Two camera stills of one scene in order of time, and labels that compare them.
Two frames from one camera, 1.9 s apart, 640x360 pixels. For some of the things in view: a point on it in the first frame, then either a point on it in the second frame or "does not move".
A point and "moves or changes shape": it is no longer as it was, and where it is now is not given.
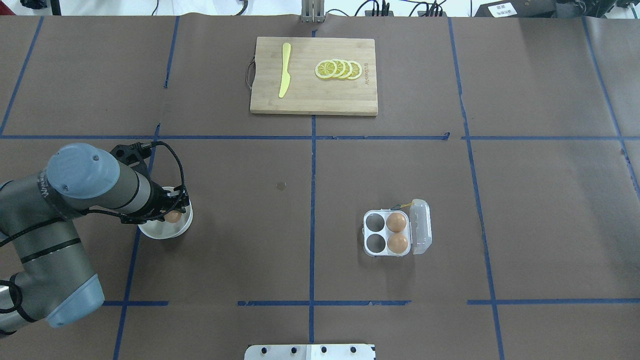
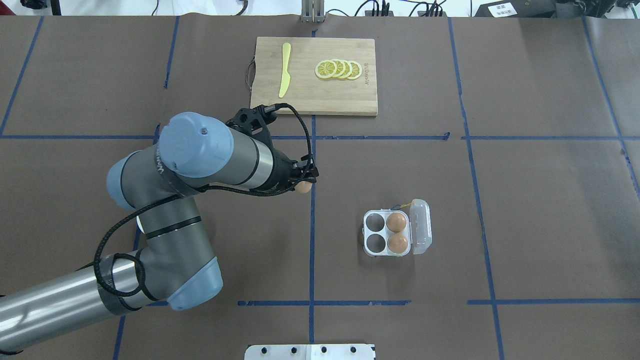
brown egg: x=173 y=216 moves or changes shape
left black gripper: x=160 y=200 to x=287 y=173
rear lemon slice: x=356 y=70 does not move
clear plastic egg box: x=396 y=232 does not move
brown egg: x=396 y=222 does not move
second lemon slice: x=341 y=68 does not move
